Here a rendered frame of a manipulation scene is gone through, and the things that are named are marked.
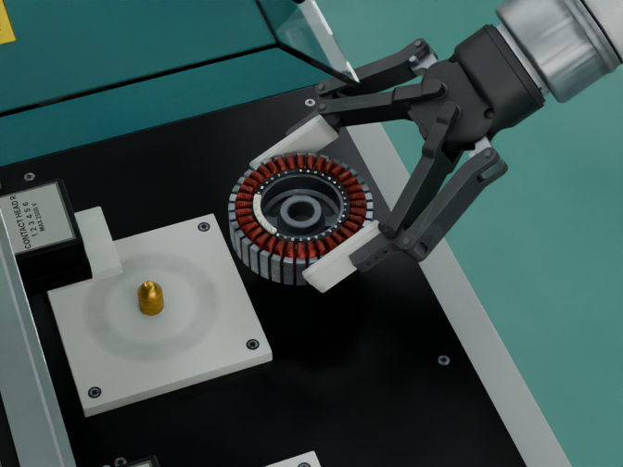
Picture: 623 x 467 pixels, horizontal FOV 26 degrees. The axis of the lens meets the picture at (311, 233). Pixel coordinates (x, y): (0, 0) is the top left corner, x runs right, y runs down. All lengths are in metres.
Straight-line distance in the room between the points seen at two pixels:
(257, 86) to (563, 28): 0.39
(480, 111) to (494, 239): 1.14
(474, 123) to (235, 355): 0.25
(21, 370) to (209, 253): 0.47
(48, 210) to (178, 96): 0.34
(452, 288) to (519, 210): 1.06
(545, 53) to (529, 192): 1.23
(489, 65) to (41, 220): 0.34
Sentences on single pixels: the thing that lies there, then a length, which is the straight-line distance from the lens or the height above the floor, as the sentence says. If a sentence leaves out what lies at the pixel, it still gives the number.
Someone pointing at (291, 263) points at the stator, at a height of 0.85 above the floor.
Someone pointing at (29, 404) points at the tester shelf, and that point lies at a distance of 0.64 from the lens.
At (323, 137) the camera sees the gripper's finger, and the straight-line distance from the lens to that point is 1.08.
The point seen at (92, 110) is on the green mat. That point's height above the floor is 0.75.
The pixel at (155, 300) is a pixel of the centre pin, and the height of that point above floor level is 0.80.
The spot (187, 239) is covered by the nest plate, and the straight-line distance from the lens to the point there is 1.12.
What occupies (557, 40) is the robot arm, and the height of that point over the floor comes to 0.99.
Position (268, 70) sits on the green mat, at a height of 0.75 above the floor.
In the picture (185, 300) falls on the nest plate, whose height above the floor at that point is 0.78.
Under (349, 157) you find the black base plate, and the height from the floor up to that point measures 0.77.
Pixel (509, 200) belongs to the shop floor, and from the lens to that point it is 2.19.
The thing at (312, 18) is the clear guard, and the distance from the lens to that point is 0.94.
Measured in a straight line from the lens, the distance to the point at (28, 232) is 0.96.
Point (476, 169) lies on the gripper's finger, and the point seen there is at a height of 0.92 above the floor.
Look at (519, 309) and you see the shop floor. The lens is 2.06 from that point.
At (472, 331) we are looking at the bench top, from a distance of 1.11.
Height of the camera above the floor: 1.65
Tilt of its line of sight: 51 degrees down
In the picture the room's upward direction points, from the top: straight up
